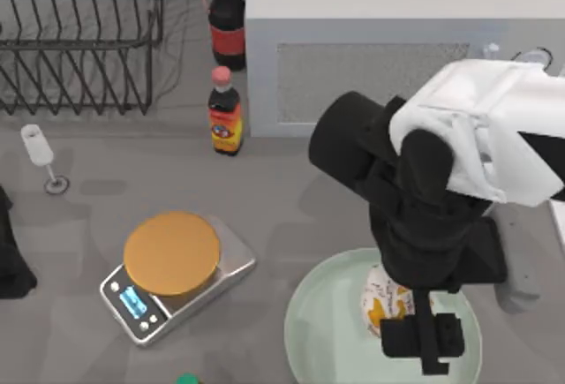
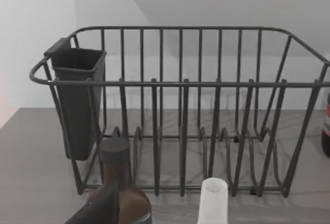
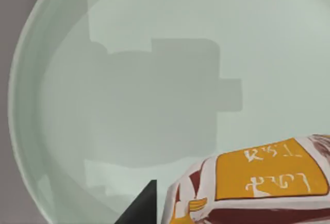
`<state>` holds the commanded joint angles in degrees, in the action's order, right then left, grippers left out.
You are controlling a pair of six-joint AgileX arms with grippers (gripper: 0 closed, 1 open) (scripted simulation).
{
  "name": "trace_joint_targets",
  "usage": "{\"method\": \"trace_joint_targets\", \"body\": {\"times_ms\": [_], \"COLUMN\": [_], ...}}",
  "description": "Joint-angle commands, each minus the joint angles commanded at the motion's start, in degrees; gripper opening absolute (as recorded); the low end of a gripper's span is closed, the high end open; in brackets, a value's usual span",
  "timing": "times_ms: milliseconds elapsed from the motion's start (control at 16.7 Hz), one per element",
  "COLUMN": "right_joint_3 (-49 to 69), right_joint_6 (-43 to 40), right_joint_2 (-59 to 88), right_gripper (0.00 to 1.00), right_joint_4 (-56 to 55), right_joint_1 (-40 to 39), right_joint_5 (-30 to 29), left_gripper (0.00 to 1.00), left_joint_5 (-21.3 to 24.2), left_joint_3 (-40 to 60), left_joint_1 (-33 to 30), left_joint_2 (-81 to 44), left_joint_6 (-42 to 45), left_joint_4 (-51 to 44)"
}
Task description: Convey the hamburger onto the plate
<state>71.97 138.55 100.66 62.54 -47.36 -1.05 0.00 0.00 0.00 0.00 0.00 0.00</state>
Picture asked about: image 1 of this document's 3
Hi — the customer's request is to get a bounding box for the white and yellow can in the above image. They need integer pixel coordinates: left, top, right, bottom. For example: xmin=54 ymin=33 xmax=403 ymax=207
xmin=360 ymin=263 xmax=418 ymax=339

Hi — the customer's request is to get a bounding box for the pale green plate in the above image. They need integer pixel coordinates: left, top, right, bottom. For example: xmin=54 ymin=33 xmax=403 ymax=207
xmin=283 ymin=247 xmax=484 ymax=384

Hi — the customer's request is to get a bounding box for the microwave knob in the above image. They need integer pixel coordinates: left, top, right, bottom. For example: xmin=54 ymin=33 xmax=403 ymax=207
xmin=511 ymin=47 xmax=554 ymax=72

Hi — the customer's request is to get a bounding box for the small dark orange-label bottle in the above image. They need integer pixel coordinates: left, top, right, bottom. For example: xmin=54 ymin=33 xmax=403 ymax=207
xmin=207 ymin=66 xmax=245 ymax=159

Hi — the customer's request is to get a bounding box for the silver scale with orange plate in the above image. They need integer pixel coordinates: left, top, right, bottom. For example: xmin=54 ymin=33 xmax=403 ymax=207
xmin=99 ymin=211 xmax=258 ymax=348

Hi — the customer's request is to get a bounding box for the large dark red-label bottle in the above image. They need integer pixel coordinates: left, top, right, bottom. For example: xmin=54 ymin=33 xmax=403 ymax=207
xmin=203 ymin=0 xmax=248 ymax=72

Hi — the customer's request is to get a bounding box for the white champagne glass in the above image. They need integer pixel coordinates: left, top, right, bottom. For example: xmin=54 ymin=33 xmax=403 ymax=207
xmin=19 ymin=124 xmax=71 ymax=194

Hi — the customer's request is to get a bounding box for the black wire dish rack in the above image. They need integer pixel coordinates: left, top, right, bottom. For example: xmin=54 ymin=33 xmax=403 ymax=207
xmin=0 ymin=0 xmax=167 ymax=117

